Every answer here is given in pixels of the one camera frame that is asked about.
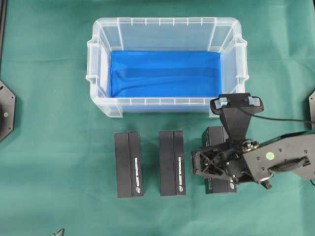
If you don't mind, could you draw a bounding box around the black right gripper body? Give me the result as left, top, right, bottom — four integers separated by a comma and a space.
222, 132, 315, 189

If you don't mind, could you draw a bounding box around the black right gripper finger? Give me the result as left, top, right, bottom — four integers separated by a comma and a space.
190, 145, 233, 181

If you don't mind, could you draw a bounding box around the black RealSense D435i box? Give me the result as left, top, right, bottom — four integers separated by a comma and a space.
202, 126, 237, 194
114, 131, 144, 198

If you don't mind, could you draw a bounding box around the black RealSense D415 box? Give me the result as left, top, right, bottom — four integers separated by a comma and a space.
159, 130, 186, 196

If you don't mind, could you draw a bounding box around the blue liner in case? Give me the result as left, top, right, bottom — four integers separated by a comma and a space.
110, 51, 222, 98

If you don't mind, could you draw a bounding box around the clear plastic storage case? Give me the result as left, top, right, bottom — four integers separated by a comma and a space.
86, 17, 249, 118

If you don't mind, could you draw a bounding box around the green table cloth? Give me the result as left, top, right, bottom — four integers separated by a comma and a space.
0, 0, 315, 236

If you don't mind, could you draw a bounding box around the small metal clip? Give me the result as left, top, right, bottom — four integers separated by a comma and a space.
52, 228, 65, 236

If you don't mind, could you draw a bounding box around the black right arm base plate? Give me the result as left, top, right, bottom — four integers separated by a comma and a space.
308, 90, 315, 130

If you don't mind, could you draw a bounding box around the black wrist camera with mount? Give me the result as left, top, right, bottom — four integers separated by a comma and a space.
210, 93, 264, 144

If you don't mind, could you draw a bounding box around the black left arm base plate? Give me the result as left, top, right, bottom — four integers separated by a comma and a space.
0, 81, 16, 141

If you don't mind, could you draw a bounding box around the black aluminium frame rail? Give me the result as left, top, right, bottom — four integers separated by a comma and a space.
0, 0, 8, 64

